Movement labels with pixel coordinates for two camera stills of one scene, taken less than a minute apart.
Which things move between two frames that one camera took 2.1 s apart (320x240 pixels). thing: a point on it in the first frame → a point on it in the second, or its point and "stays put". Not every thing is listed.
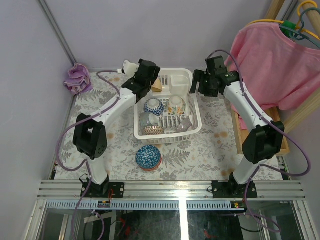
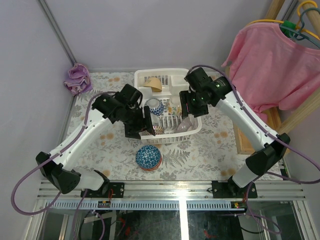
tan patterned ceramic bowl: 153,130 stays put
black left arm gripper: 144,90 → 139,122
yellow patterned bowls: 157,86 stays put
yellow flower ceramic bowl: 176,105 stays put
